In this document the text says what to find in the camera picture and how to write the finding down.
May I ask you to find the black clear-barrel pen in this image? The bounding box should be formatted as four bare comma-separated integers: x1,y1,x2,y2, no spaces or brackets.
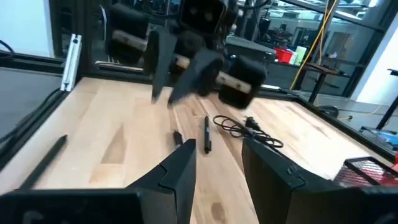
203,115,213,155

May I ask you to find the yellow cable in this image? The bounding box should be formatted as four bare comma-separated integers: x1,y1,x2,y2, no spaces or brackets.
290,0,340,90

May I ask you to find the short black pen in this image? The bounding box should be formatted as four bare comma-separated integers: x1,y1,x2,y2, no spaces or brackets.
172,130,183,147

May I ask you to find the red plastic bin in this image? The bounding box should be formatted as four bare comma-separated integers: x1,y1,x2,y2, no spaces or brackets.
273,47,294,64

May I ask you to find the black lamp power cord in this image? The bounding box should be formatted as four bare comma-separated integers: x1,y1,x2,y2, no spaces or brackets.
213,114,284,149

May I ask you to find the small black side table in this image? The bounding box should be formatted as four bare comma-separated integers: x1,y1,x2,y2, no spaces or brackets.
306,62,346,103

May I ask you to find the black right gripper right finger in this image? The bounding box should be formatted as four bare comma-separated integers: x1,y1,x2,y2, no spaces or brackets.
241,138,398,224

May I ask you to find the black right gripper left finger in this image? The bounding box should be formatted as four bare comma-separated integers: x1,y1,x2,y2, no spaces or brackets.
0,138,197,224

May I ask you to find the black table frame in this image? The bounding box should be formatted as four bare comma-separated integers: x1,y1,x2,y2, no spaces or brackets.
0,51,398,169

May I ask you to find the silver aluminium extrusion piece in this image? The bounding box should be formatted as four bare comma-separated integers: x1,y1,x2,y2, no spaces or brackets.
60,33,83,92

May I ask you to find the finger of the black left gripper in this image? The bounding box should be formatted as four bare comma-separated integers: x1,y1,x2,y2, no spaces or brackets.
167,48,224,105
144,26,178,103

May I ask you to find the black mesh desk organizer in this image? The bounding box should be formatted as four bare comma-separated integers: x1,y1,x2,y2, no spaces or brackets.
334,156,398,188

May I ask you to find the black marker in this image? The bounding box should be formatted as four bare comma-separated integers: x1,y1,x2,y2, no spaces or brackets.
20,134,68,190

